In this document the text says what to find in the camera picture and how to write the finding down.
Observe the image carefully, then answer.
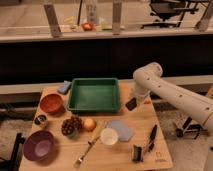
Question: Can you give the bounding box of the black eraser block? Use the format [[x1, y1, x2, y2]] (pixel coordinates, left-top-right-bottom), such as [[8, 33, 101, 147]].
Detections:
[[125, 97, 137, 111]]

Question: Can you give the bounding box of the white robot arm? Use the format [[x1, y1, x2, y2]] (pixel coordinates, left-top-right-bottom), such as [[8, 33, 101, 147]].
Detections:
[[133, 62, 213, 171]]

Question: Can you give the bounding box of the green plastic tray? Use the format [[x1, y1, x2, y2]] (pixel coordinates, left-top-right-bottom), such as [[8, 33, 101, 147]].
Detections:
[[67, 78, 120, 114]]

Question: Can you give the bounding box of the orange carrot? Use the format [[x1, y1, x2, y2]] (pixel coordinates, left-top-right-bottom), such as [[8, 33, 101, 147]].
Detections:
[[144, 100, 151, 104]]

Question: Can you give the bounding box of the light blue cloth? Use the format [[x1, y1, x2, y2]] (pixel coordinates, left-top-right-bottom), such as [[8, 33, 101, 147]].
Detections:
[[107, 120, 134, 142]]

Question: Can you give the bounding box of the black marker pen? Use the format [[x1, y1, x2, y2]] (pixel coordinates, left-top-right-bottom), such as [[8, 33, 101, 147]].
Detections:
[[147, 124, 157, 152]]

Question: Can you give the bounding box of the white cup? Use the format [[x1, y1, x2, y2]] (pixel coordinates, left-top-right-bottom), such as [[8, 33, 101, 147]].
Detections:
[[100, 128, 118, 147]]

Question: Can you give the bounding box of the black tripod stand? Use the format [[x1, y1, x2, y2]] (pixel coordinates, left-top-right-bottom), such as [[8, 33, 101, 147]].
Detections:
[[175, 117, 203, 138]]

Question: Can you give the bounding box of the peach-coloured fruit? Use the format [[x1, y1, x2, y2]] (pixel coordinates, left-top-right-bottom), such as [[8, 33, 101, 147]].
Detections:
[[83, 118, 96, 132]]

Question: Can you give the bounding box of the blue sponge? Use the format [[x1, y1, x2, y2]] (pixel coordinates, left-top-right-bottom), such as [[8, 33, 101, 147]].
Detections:
[[57, 81, 71, 95]]

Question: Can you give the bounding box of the pine cone in cup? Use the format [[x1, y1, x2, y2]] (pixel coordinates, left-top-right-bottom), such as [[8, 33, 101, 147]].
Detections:
[[61, 116, 82, 138]]

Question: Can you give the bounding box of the red apple on shelf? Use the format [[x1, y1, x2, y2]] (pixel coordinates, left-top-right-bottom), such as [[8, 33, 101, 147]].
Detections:
[[81, 22, 94, 31]]

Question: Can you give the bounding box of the black office chair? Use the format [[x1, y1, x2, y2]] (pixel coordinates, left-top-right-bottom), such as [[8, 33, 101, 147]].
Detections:
[[140, 0, 208, 30]]

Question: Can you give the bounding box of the orange-brown bowl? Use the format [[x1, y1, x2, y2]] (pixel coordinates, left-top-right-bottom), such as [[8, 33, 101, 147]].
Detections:
[[39, 94, 63, 115]]

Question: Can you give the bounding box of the small dark cup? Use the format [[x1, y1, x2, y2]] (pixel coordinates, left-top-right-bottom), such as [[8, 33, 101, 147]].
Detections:
[[34, 115, 47, 127]]

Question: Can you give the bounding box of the purple bowl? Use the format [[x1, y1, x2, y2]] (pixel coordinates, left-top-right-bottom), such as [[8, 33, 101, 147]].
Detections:
[[23, 130, 54, 161]]

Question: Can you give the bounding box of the black chair frame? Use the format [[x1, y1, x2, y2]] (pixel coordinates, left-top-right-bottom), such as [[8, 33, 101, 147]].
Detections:
[[0, 133, 25, 171]]

